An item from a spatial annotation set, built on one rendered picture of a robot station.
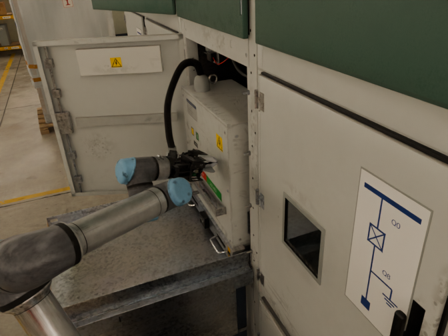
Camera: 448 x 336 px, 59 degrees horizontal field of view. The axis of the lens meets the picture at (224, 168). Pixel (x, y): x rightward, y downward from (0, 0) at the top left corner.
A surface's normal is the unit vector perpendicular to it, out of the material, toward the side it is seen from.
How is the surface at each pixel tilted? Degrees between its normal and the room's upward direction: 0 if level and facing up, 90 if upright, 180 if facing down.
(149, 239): 0
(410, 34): 90
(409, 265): 90
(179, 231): 0
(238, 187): 90
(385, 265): 90
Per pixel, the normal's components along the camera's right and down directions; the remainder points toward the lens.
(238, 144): 0.37, 0.41
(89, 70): 0.02, 0.46
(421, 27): -0.93, 0.22
